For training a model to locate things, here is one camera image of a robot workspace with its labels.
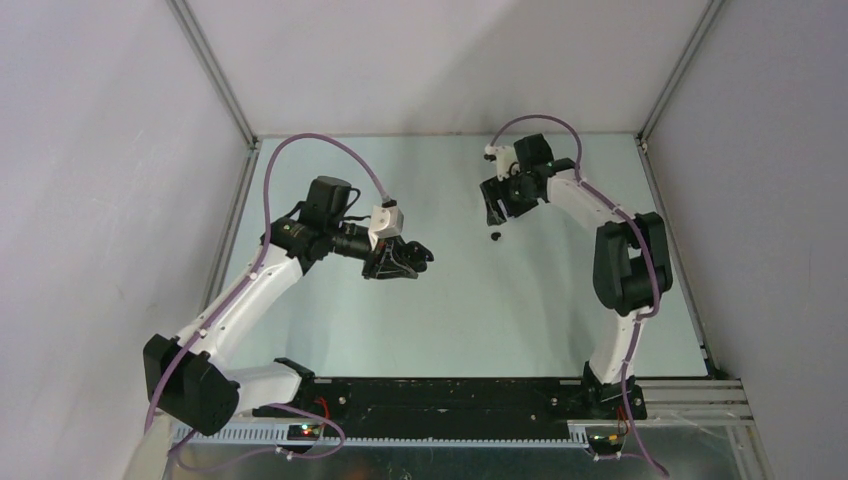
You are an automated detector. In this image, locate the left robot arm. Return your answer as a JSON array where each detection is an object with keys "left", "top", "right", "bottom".
[{"left": 143, "top": 176, "right": 434, "bottom": 436}]

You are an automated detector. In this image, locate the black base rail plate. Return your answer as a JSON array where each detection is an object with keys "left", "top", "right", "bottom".
[{"left": 290, "top": 377, "right": 647, "bottom": 440}]

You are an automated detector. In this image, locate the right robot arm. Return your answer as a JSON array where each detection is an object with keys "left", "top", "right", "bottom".
[{"left": 480, "top": 134, "right": 673, "bottom": 418}]

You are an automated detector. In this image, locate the left controller board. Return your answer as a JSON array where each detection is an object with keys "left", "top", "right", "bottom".
[{"left": 286, "top": 424, "right": 324, "bottom": 442}]

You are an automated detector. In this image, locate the black earbud charging case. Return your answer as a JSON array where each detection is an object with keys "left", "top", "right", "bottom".
[{"left": 402, "top": 241, "right": 434, "bottom": 273}]

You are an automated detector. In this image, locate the grey slotted cable duct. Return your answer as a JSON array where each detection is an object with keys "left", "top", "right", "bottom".
[{"left": 190, "top": 422, "right": 587, "bottom": 449}]

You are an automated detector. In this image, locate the controller board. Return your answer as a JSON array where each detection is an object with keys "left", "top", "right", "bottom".
[
  {"left": 286, "top": 424, "right": 324, "bottom": 442},
  {"left": 586, "top": 434, "right": 624, "bottom": 458}
]

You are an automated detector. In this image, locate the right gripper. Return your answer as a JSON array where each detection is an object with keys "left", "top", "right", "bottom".
[{"left": 481, "top": 167, "right": 540, "bottom": 226}]

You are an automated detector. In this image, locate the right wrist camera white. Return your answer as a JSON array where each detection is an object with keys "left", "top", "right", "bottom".
[{"left": 484, "top": 145, "right": 520, "bottom": 181}]

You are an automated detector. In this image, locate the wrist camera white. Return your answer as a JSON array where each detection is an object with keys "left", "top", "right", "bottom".
[
  {"left": 367, "top": 200, "right": 404, "bottom": 250},
  {"left": 484, "top": 145, "right": 520, "bottom": 181}
]

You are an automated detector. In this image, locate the right controller board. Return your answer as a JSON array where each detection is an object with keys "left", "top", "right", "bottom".
[{"left": 586, "top": 434, "right": 624, "bottom": 458}]

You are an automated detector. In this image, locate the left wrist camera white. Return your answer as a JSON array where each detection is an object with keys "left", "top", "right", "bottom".
[{"left": 367, "top": 200, "right": 404, "bottom": 250}]

